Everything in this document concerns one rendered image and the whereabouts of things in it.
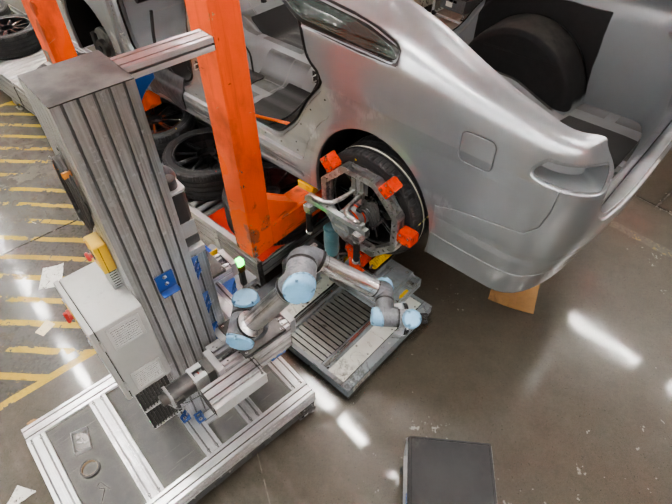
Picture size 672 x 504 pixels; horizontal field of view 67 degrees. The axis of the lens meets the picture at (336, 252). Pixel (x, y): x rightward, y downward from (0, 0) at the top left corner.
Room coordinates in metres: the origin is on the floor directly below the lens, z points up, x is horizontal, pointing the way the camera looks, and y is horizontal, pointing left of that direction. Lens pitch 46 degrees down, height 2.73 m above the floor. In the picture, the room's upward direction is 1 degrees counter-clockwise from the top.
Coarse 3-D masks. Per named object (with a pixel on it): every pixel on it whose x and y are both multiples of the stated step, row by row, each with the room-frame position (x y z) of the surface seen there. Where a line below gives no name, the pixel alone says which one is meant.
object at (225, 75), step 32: (192, 0) 2.15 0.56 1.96; (224, 0) 2.15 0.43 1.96; (224, 32) 2.13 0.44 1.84; (224, 64) 2.11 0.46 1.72; (224, 96) 2.09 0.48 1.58; (224, 128) 2.12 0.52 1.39; (256, 128) 2.20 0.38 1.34; (224, 160) 2.16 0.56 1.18; (256, 160) 2.17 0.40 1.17; (256, 192) 2.15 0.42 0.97; (256, 224) 2.13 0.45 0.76; (256, 256) 2.10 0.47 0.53
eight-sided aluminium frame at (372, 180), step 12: (336, 168) 2.22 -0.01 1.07; (348, 168) 2.15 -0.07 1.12; (360, 168) 2.15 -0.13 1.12; (324, 180) 2.26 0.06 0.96; (360, 180) 2.09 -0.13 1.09; (372, 180) 2.05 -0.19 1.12; (324, 192) 2.27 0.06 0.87; (384, 204) 1.98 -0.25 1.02; (396, 204) 1.99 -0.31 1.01; (396, 216) 1.93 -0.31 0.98; (396, 228) 1.92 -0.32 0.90; (348, 240) 2.16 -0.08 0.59; (372, 252) 2.02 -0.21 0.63; (384, 252) 1.97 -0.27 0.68
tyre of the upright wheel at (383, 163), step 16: (352, 144) 2.40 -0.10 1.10; (368, 144) 2.30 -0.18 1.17; (384, 144) 2.28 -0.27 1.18; (352, 160) 2.24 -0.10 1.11; (368, 160) 2.17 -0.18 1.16; (384, 160) 2.15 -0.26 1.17; (400, 160) 2.16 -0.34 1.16; (384, 176) 2.09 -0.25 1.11; (400, 176) 2.07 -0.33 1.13; (400, 192) 2.02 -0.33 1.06; (416, 208) 1.98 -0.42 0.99; (416, 224) 1.96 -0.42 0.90; (368, 240) 2.15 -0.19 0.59
